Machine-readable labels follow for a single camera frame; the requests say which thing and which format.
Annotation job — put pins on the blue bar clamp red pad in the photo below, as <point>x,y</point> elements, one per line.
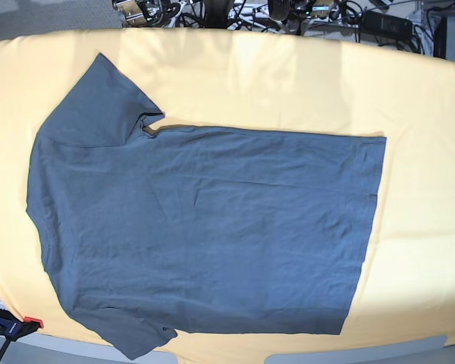
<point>12,328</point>

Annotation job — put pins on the yellow table cloth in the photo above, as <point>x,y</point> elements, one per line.
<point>260,81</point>

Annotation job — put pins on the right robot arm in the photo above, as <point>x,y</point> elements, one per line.
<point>148,13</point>

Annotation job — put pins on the blue-grey T-shirt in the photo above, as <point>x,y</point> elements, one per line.
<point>198,229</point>

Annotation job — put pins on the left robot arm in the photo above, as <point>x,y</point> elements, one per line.
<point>299,9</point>

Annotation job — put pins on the black power adapter brick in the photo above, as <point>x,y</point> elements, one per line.
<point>386,26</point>

